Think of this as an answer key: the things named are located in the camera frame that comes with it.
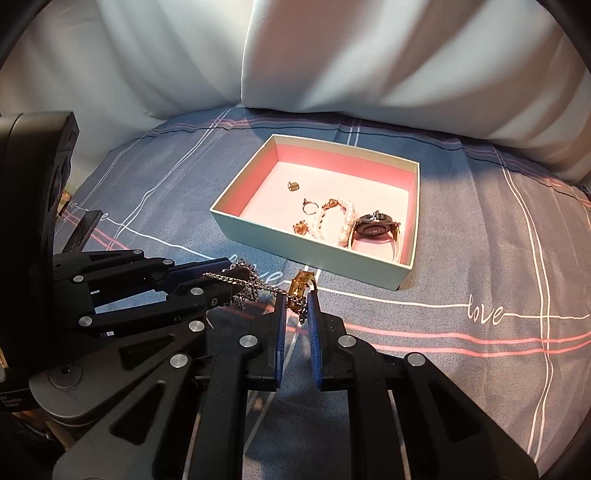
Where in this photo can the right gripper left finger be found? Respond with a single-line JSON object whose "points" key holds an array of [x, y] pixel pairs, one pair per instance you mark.
{"points": [[186, 420]]}

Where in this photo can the black rose-gold watch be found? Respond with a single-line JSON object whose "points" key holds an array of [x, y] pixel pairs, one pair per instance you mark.
{"points": [[377, 226]]}

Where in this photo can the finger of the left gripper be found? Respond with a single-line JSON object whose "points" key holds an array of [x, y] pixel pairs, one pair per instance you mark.
{"points": [[115, 265], [189, 292]]}

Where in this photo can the white duvet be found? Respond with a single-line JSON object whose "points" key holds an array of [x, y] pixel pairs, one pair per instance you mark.
{"points": [[123, 67]]}

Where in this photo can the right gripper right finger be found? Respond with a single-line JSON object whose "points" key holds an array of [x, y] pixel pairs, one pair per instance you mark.
{"points": [[407, 419]]}

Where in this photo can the open pale green box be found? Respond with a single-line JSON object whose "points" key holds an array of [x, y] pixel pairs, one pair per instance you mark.
{"points": [[338, 183]]}

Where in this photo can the large white pillow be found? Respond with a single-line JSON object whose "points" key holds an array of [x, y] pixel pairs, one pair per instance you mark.
{"points": [[502, 71]]}

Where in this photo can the black smartphone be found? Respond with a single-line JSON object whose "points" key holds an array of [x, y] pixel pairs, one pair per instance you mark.
{"points": [[82, 232]]}

